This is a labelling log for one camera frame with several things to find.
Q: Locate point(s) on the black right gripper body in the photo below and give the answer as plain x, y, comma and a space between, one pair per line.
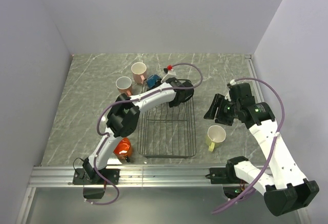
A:
227, 111

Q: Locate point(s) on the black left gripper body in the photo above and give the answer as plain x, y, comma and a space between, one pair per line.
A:
173, 103

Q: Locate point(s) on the yellow mug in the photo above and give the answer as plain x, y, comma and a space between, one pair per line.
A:
215, 136

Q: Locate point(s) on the blue mug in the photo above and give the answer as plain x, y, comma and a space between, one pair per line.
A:
152, 80

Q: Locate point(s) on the black wire dish rack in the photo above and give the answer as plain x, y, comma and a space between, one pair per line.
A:
168, 132

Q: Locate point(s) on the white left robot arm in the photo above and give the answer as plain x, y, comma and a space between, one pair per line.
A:
123, 116

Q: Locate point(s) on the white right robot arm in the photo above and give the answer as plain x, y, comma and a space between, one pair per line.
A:
283, 185

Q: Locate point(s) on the plain pink mug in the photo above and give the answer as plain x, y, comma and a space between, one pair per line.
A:
139, 71

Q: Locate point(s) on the pink floral mug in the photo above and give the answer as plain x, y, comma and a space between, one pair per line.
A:
124, 85

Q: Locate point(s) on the orange mug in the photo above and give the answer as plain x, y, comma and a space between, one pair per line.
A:
124, 150

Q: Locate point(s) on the aluminium side rail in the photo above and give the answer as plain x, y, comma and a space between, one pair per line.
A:
256, 84

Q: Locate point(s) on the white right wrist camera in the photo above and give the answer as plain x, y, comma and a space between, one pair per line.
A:
231, 83

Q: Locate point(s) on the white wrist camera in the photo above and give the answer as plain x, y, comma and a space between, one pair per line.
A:
169, 73
231, 83

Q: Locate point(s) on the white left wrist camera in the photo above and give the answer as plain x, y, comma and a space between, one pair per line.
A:
169, 73

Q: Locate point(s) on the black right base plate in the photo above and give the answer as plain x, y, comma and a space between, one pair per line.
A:
221, 176

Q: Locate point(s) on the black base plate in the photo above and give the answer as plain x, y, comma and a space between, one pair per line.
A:
221, 176
80, 177

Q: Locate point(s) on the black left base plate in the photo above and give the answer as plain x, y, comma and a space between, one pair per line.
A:
80, 177

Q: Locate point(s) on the black box under rail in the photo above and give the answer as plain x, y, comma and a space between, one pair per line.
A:
93, 193

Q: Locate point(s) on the aluminium mounting rail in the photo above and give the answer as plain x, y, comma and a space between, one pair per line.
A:
129, 176

